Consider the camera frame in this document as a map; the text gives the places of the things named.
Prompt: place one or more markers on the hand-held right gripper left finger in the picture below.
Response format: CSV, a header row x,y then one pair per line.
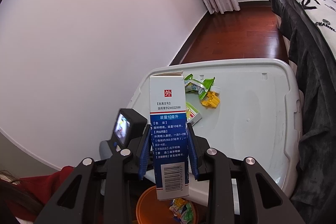
x,y
145,155

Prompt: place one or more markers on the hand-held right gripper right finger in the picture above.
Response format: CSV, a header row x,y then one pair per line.
x,y
193,158

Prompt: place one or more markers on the blue white medicine box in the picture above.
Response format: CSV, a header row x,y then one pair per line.
x,y
168,134

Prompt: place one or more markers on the orange plastic bin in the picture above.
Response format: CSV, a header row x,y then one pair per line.
x,y
149,208

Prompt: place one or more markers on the green white small packet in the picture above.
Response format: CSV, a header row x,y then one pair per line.
x,y
193,113

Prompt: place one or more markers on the crumpled colourful wrapper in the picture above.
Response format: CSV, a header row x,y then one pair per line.
x,y
181,211

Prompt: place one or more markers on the yellow plastic toy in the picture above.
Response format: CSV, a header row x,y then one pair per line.
x,y
210,101

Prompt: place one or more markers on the white plastic storage box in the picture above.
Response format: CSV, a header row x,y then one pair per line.
x,y
249,121

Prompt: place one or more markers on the green snack wrapper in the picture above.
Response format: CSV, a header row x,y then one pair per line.
x,y
202,85

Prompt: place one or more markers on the red clothing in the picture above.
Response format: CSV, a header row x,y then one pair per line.
x,y
39,187

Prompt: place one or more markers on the dark hair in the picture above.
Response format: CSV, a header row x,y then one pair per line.
x,y
15,195

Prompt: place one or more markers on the white black printed bedspread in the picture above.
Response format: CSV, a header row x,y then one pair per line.
x,y
315,3

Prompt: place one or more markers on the white bed frame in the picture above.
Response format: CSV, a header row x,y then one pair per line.
x,y
286,47

